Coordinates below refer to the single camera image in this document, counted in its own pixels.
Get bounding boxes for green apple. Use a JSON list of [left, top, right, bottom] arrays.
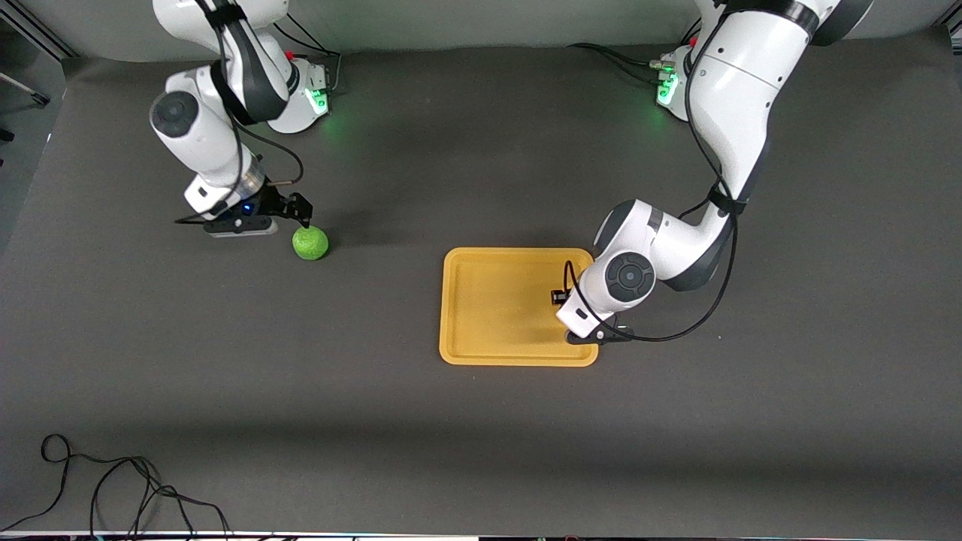
[[292, 226, 330, 261]]

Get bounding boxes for yellow plastic tray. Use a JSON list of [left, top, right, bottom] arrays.
[[439, 247, 600, 367]]

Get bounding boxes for black cable along right arm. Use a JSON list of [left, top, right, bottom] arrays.
[[174, 0, 305, 226]]

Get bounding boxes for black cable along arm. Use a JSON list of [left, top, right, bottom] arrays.
[[564, 0, 741, 343], [174, 0, 305, 226]]

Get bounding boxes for black right arm base cables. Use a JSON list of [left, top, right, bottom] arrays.
[[275, 11, 343, 97]]

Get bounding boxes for black arm base cables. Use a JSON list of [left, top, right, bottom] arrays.
[[567, 15, 700, 85], [275, 11, 343, 97]]

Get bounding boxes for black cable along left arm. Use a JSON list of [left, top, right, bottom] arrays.
[[564, 0, 741, 343]]

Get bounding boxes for aluminium frame bar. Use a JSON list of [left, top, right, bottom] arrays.
[[0, 6, 77, 62]]

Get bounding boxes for black left arm base cables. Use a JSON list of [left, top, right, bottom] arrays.
[[567, 15, 700, 85]]

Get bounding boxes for thin black loose cable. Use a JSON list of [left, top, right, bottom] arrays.
[[0, 434, 232, 539]]

